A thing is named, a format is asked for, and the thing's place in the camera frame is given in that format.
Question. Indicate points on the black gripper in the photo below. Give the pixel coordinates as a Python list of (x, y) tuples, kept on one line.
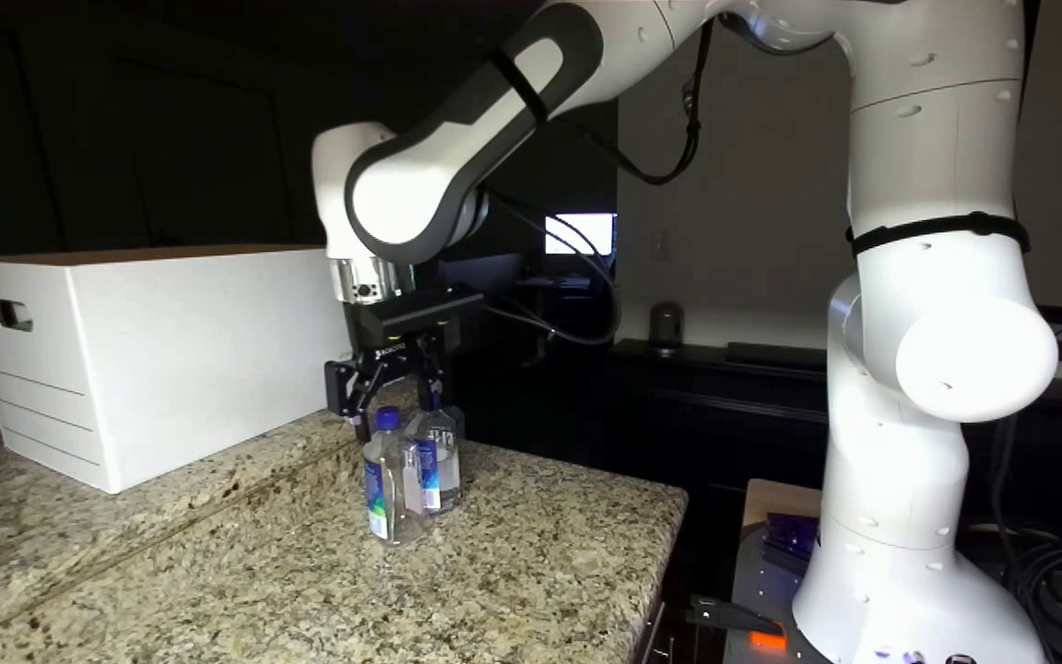
[(401, 347)]

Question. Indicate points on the robot base table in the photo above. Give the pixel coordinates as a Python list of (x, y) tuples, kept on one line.
[(772, 555)]

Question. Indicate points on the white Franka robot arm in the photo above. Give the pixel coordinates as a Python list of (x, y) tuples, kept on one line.
[(922, 369)]

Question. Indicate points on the white cardboard box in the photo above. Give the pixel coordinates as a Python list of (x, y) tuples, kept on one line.
[(186, 357)]

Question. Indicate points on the lit computer monitor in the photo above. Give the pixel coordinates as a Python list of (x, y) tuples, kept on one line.
[(582, 233)]

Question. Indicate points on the small dark speaker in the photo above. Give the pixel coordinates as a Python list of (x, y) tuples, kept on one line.
[(665, 327)]

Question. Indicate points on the black low cabinet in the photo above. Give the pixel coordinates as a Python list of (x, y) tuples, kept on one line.
[(739, 406)]

